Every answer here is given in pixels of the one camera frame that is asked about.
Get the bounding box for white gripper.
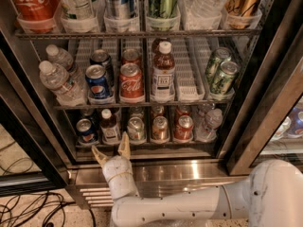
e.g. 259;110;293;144
91;131;138;201

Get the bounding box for brown tea bottle bottom shelf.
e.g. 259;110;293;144
100;109;121;144

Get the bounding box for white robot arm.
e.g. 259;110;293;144
92;133;303;227

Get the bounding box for blue Pepsi can bottom shelf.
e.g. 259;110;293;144
76;118;98;145

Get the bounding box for silver green can bottom shelf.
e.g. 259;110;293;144
127;117;146;145

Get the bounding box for brown can bottom shelf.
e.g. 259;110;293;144
151;116;169;142

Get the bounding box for front Pepsi can middle shelf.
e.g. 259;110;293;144
85;64;113;99

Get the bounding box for red can bottom shelf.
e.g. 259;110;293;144
173;115;193;142

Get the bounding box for red can shelf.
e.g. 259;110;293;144
121;48;142;67
173;115;193;142

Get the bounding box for front Coca-Cola can middle shelf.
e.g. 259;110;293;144
119;63;144;98

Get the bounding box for left glass fridge door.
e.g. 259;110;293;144
0;34;68;197

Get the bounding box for glass fridge door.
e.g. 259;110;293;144
0;34;68;197
226;27;303;175

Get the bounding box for tea bottle middle shelf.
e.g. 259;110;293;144
151;41;175;102

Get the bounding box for front water bottle middle shelf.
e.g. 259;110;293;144
39;61;86;107

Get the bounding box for clear water bottle bottom shelf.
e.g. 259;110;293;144
196;109;223;143

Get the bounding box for rear dark can middle shelf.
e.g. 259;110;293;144
90;49;115;86

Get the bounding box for rear red can middle shelf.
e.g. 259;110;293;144
121;48;142;67

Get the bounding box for rear water bottle middle shelf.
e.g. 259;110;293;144
45;44;82;79

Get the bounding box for empty white shelf tray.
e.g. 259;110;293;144
172;39;205;102

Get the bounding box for front green can middle shelf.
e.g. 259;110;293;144
210;61;240;95

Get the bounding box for rear green can middle shelf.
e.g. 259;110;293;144
205;47;232;83

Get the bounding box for green label bottle top shelf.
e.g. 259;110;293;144
61;0;94;20

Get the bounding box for silver blue can top shelf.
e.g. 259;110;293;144
105;0;136;20

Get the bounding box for right glass fridge door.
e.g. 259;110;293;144
226;27;303;175

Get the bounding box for green can top shelf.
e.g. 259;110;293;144
148;0;178;31

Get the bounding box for large Coca-Cola bottle top shelf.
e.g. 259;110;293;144
12;0;59;23

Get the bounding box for gold can top shelf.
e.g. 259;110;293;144
225;0;261;29

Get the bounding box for black floor cables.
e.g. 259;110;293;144
0;139;98;227

